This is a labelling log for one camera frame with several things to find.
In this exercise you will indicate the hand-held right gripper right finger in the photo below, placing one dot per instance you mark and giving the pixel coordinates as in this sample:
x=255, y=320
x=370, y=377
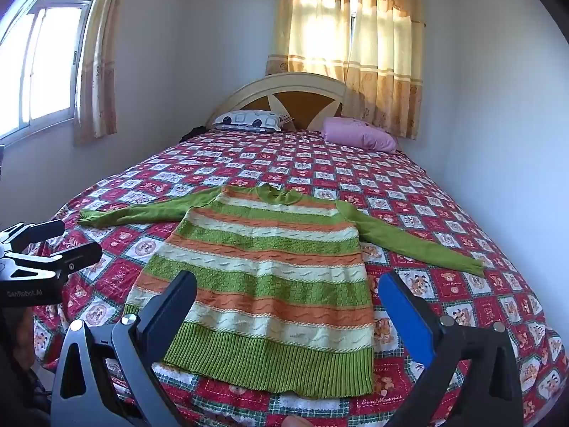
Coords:
x=404, y=311

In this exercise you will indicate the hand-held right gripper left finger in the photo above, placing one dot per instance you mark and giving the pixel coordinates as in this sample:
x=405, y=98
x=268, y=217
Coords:
x=178, y=302

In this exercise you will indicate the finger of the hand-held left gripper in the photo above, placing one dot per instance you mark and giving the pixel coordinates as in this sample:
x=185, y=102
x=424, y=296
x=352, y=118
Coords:
x=75, y=255
x=42, y=230

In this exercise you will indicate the green orange striped knit sweater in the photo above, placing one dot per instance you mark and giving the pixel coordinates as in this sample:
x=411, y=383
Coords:
x=266, y=275

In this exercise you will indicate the person's left forearm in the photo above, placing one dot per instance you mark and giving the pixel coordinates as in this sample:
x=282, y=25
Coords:
x=17, y=356

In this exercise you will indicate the red checkered printed blanket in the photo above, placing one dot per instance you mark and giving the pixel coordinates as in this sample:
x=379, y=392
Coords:
x=422, y=187

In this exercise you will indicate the beige side window curtain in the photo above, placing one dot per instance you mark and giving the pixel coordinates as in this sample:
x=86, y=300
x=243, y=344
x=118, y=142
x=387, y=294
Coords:
x=100, y=75

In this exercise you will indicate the dark cloth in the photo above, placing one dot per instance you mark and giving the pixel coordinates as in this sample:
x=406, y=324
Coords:
x=193, y=134

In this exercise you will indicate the white framed sliding window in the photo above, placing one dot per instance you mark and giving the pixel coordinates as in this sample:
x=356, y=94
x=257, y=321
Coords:
x=49, y=53

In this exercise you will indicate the pink pillow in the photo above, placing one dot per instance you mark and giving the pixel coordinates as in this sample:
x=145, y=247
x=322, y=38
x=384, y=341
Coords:
x=360, y=135

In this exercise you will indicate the white patterned pillow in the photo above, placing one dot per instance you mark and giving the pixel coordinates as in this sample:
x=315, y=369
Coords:
x=249, y=120

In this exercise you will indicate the cream and brown bed headboard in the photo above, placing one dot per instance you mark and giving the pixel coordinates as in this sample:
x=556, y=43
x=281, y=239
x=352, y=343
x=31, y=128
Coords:
x=306, y=102

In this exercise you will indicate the wide yellow window curtain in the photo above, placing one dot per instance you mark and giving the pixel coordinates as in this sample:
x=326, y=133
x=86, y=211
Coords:
x=391, y=53

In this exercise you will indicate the narrow yellow window curtain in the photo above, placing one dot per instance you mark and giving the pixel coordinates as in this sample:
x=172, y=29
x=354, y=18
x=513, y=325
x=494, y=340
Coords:
x=311, y=18

